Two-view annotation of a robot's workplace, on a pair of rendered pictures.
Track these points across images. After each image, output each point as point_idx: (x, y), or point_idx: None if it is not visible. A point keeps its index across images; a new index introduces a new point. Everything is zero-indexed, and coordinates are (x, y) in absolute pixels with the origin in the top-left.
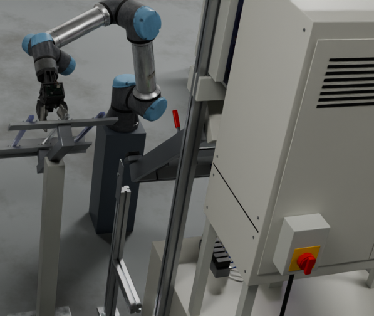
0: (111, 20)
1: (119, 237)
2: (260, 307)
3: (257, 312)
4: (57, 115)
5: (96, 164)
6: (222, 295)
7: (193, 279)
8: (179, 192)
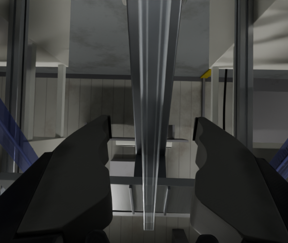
0: None
1: None
2: None
3: (286, 50)
4: (197, 172)
5: None
6: (280, 39)
7: (278, 25)
8: None
